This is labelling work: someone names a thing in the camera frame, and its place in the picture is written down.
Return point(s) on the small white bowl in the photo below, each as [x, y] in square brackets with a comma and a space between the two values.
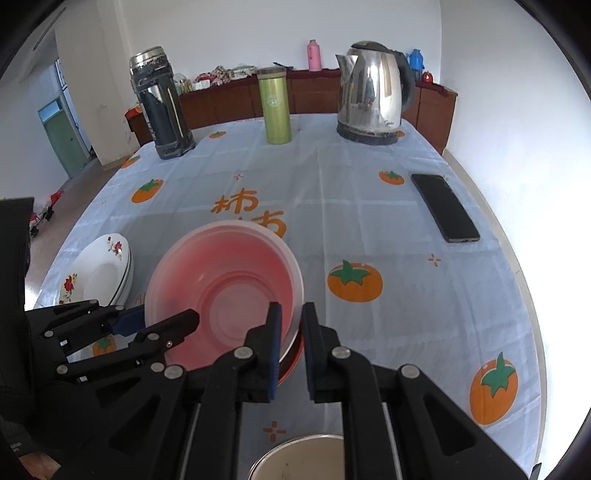
[295, 461]

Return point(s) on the pink thermos flask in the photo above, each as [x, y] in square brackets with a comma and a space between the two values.
[314, 57]

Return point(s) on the black smartphone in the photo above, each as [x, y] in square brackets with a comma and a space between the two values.
[445, 207]

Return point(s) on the stainless steel electric kettle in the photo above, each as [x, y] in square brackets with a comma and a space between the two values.
[369, 92]

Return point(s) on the blue thermos flask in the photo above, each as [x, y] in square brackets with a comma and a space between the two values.
[416, 62]

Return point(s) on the green door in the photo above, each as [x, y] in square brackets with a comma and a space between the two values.
[62, 138]

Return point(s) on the person's left hand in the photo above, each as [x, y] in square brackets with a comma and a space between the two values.
[44, 468]

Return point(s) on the white cooking pot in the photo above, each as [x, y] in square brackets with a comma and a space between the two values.
[243, 73]

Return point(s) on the orange cardboard box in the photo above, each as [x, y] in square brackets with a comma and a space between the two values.
[132, 112]

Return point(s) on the small red ornament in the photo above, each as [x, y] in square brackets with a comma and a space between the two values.
[427, 77]

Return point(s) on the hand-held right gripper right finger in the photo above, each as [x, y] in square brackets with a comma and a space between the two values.
[310, 355]

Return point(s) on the red plastic bag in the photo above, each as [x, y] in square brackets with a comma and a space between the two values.
[56, 197]

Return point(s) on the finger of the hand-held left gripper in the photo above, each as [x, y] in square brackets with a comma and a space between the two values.
[175, 325]
[127, 323]

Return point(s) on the pink plastic bowl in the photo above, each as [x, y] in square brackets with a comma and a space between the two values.
[221, 277]

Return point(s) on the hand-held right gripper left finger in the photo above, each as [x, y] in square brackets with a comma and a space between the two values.
[275, 364]

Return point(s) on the green tumbler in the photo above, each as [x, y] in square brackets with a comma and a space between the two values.
[274, 110]

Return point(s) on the large dark thermos jug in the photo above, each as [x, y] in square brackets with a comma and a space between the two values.
[161, 115]

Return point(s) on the light blue persimmon tablecloth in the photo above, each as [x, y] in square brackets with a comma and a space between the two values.
[369, 221]

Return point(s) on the brown wooden sideboard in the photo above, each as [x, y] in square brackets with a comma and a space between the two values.
[221, 104]

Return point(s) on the white plate red roses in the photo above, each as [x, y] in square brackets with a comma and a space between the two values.
[97, 272]

